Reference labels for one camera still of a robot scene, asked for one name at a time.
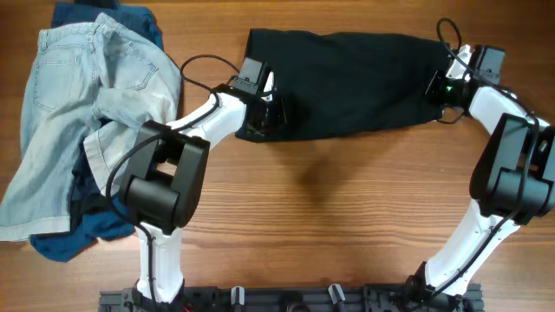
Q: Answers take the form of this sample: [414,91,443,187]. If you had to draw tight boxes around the black shorts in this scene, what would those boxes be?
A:
[235,29,449,143]

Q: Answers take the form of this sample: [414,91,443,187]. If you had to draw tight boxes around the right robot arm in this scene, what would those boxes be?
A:
[401,45,554,311]

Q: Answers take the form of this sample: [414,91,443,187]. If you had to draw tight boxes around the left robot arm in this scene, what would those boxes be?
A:
[114,57,287,309]

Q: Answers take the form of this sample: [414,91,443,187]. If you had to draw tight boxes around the light blue denim shorts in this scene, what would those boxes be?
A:
[1,14,181,241]

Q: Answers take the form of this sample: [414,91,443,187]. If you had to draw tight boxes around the dark blue garment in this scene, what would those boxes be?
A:
[29,1,163,263]

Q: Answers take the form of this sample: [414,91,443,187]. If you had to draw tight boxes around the left grey rail clip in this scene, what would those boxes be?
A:
[231,286,245,307]

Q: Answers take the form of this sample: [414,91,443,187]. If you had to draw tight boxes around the grey rail clip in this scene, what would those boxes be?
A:
[328,283,346,312]
[231,286,245,307]

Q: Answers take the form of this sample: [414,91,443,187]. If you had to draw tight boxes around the right grey rail clip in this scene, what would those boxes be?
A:
[328,283,346,312]

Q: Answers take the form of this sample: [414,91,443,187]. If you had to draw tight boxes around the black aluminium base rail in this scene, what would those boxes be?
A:
[98,282,485,312]

